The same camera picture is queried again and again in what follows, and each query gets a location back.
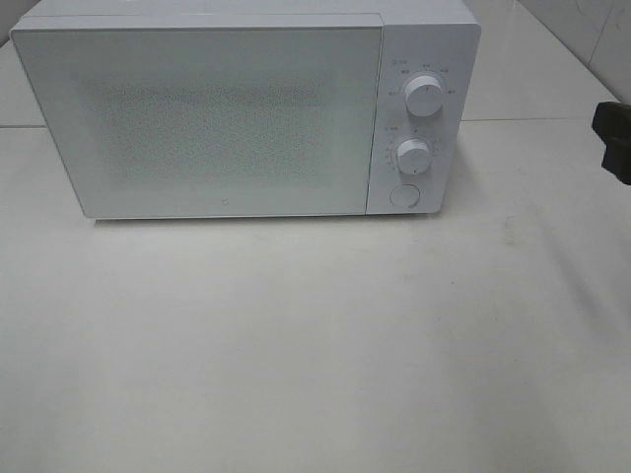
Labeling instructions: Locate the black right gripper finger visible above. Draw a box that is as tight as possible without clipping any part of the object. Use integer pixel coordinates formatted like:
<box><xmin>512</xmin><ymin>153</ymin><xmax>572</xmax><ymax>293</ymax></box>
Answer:
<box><xmin>592</xmin><ymin>101</ymin><xmax>631</xmax><ymax>185</ymax></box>

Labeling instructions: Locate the white microwave knob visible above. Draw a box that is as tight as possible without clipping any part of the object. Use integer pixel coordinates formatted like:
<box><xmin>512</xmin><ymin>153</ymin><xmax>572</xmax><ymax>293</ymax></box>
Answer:
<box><xmin>403</xmin><ymin>73</ymin><xmax>445</xmax><ymax>118</ymax></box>
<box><xmin>396</xmin><ymin>139</ymin><xmax>432</xmax><ymax>175</ymax></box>

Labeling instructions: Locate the round white door button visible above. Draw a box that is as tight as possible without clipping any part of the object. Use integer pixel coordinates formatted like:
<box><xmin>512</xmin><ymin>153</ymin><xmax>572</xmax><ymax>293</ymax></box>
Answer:
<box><xmin>389</xmin><ymin>184</ymin><xmax>420</xmax><ymax>209</ymax></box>

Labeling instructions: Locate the white microwave door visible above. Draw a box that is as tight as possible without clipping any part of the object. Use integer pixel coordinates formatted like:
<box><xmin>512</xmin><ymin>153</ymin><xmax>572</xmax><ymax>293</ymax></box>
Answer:
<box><xmin>14</xmin><ymin>28</ymin><xmax>382</xmax><ymax>219</ymax></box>

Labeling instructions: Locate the white microwave oven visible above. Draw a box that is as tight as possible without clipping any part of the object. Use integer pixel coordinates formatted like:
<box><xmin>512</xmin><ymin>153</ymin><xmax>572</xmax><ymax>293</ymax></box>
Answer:
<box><xmin>10</xmin><ymin>1</ymin><xmax>481</xmax><ymax>218</ymax></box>

